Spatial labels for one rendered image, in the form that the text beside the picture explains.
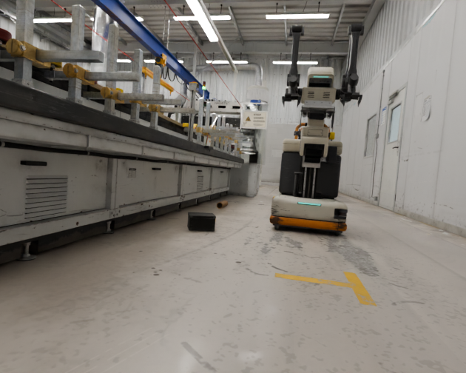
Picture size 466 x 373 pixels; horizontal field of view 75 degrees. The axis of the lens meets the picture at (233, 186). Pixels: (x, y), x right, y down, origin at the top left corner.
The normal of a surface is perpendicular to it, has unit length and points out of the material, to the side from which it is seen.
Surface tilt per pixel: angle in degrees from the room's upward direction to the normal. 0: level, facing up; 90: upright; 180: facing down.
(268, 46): 90
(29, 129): 90
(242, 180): 90
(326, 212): 90
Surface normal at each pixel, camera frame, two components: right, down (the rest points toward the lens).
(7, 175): 0.98, 0.09
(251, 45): -0.18, 0.04
